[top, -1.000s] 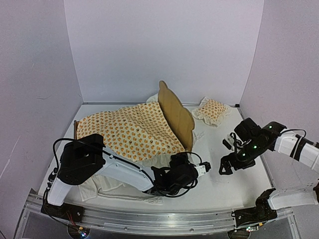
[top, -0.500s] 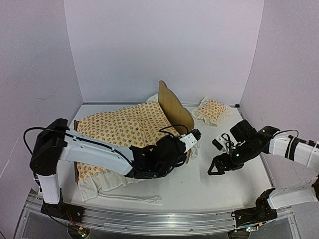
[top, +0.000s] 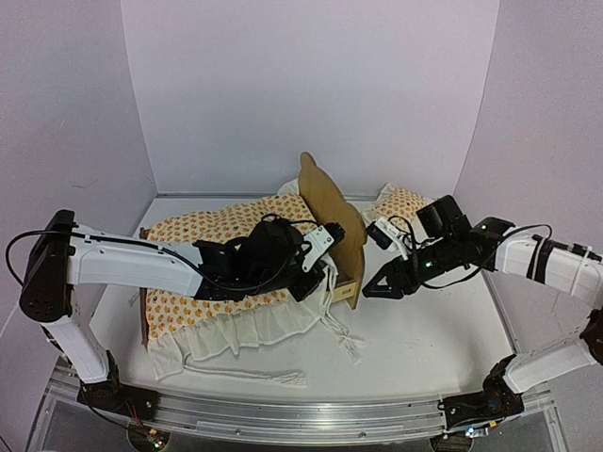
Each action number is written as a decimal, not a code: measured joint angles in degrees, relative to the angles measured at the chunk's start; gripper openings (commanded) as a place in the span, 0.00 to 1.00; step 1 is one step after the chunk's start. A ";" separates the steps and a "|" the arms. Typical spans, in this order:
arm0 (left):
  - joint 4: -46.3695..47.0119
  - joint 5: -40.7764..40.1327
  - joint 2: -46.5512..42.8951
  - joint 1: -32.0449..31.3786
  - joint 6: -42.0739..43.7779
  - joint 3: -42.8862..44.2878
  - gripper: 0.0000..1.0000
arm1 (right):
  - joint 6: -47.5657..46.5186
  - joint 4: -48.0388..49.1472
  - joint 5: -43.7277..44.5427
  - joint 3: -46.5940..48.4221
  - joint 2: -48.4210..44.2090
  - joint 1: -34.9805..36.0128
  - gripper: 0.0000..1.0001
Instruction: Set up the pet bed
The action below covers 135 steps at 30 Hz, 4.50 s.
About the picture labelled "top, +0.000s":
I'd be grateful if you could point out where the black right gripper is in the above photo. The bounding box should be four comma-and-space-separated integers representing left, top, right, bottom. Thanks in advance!
362, 236, 459, 301

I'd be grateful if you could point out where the wooden pet bed frame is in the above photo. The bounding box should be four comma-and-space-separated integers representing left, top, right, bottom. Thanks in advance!
141, 153, 367, 361

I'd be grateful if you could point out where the duck print mattress cushion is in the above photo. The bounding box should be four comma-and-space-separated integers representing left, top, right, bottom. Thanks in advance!
140, 181, 365, 388

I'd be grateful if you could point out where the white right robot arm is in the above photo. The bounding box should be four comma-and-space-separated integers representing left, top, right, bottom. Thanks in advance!
362, 195, 602, 417

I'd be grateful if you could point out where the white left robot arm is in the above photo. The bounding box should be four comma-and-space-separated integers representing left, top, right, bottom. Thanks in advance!
18, 210, 345, 412

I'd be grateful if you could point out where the small duck print pillow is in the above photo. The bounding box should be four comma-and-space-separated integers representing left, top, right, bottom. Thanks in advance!
361, 183, 433, 232

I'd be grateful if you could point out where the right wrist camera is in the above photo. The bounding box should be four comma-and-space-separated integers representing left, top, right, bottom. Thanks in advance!
367, 217, 409, 260

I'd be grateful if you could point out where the aluminium front rail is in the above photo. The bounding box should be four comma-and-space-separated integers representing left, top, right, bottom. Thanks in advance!
44, 357, 552, 442

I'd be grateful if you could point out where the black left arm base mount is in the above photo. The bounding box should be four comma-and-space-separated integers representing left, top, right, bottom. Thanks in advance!
77, 351, 159, 421

